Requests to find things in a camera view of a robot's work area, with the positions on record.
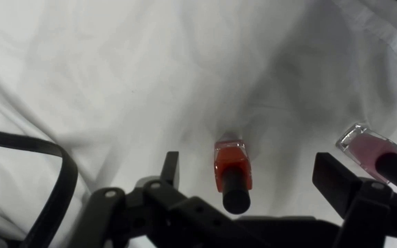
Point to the pink nail polish bottle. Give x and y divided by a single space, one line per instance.
368 149

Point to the white tablecloth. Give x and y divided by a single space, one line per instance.
161 69

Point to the orange nail polish bottle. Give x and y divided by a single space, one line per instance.
233 166

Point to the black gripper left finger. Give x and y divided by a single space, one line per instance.
129 215

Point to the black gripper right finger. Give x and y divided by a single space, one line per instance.
372 215

